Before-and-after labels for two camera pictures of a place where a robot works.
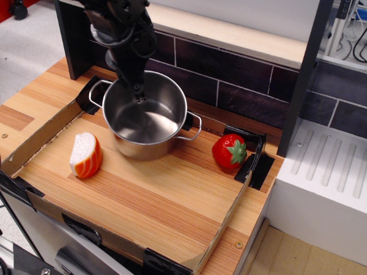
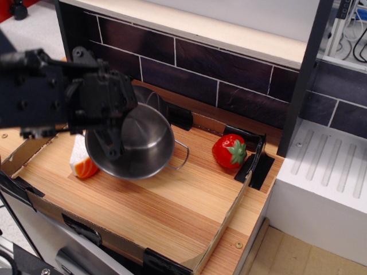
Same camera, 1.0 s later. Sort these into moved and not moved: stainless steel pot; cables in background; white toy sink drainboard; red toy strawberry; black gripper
Moved: black gripper; stainless steel pot
Not moved: cables in background; red toy strawberry; white toy sink drainboard
